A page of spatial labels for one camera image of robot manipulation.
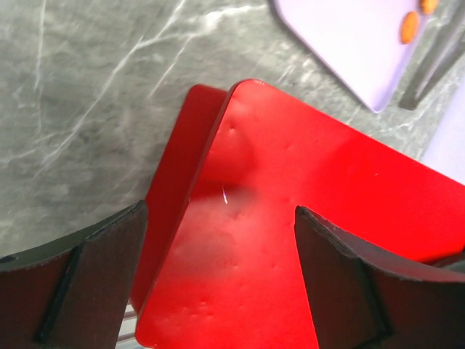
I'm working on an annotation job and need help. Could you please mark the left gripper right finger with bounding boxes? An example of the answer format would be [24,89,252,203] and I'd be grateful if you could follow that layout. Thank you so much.
[294,206,464,348]

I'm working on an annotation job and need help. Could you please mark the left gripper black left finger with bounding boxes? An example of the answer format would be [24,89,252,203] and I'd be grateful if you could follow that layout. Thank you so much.
[1,201,148,348]

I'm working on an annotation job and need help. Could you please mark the red box lid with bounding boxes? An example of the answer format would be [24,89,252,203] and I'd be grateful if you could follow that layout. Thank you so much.
[135,79,464,348]

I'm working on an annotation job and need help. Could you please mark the metal tongs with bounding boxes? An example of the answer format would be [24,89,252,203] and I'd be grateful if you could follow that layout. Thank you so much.
[399,1,464,111]

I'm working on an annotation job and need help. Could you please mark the red box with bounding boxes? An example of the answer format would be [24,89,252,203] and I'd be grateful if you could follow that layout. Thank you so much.
[130,84,227,319]

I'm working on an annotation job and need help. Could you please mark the brown chip cookie right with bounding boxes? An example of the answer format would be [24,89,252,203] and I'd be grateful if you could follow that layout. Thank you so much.
[400,11,420,44]

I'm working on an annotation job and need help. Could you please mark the small orange flower cookie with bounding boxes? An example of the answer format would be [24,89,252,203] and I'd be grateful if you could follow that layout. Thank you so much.
[420,0,439,15]

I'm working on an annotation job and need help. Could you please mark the aluminium rail frame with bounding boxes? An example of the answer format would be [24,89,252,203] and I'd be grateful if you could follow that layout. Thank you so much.
[116,303,137,345]

